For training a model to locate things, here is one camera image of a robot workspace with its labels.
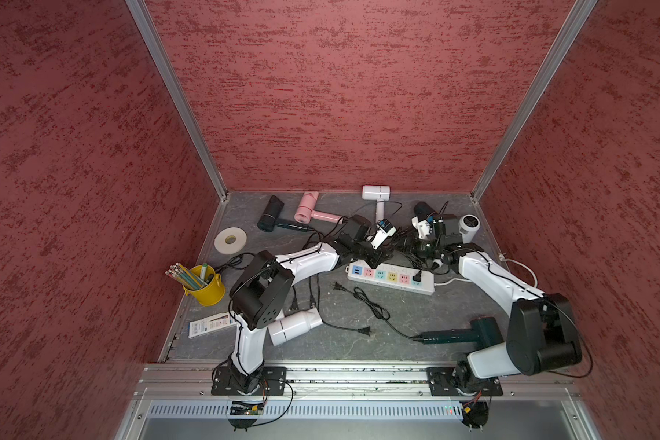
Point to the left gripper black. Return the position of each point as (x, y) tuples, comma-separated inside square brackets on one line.
[(379, 258)]

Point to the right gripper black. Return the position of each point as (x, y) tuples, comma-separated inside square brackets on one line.
[(414, 242)]

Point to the dark green hair dryer back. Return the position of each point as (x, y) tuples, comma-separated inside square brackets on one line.
[(423, 211)]

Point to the white round hair dryer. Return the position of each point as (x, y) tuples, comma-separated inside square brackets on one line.
[(468, 227)]

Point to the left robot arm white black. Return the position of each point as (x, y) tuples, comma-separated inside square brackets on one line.
[(258, 296)]

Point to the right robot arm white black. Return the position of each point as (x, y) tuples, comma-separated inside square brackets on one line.
[(542, 334)]

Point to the white power strip coloured sockets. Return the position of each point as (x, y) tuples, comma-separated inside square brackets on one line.
[(392, 277)]

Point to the white square hair dryer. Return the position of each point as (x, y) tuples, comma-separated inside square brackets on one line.
[(378, 194)]

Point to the pink hair dryer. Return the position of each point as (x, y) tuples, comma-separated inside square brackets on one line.
[(306, 212)]

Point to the black hair dryer far left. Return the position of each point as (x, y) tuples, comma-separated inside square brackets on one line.
[(271, 218)]

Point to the white hair dryer front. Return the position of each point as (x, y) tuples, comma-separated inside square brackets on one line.
[(293, 326)]

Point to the white tape roll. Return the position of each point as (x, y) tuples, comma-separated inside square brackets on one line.
[(230, 241)]

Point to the yellow cup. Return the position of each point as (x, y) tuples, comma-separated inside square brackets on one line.
[(210, 291)]

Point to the white paper box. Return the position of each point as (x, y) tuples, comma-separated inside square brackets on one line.
[(211, 324)]

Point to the bundle of pencils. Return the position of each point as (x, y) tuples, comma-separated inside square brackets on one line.
[(185, 277)]

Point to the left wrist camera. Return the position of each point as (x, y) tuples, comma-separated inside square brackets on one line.
[(384, 230)]

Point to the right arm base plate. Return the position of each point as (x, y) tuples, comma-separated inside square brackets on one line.
[(460, 382)]

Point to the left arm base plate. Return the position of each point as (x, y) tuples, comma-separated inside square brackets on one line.
[(263, 382)]

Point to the aluminium front rail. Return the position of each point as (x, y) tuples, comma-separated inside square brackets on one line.
[(388, 391)]

